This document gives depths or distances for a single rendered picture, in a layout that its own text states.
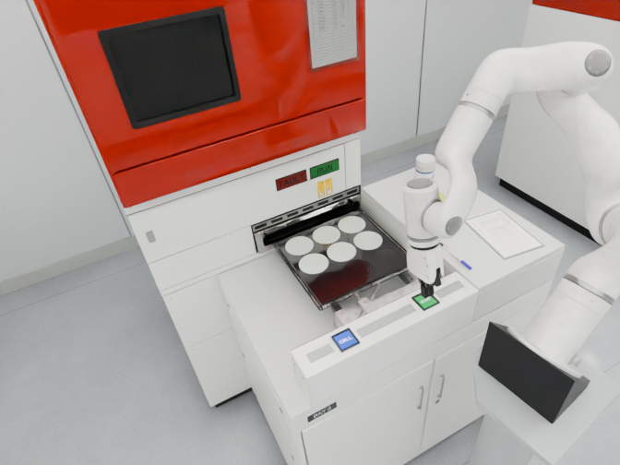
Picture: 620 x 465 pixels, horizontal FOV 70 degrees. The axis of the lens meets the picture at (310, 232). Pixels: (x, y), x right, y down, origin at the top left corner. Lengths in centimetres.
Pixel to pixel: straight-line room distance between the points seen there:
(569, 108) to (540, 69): 15
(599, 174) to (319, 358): 79
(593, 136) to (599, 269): 30
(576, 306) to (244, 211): 100
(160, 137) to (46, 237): 202
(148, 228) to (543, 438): 121
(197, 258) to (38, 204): 167
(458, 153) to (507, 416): 67
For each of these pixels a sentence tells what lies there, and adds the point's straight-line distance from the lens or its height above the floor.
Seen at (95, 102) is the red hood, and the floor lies 153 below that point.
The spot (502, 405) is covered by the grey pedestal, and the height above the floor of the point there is 82.
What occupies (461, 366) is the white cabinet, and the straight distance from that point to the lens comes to 163.
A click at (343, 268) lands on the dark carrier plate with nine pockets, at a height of 90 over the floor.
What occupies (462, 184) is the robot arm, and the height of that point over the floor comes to 135.
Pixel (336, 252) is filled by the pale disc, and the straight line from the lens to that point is 152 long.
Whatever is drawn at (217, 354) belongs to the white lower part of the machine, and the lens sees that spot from 193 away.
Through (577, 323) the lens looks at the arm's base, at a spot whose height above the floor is 105.
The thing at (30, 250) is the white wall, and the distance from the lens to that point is 325.
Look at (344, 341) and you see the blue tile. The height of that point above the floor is 96.
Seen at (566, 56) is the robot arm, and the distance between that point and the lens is 114.
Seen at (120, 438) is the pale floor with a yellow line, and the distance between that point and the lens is 238.
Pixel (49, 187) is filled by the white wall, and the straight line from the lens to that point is 303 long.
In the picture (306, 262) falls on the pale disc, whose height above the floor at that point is 90.
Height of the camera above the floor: 192
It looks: 39 degrees down
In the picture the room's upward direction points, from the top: 6 degrees counter-clockwise
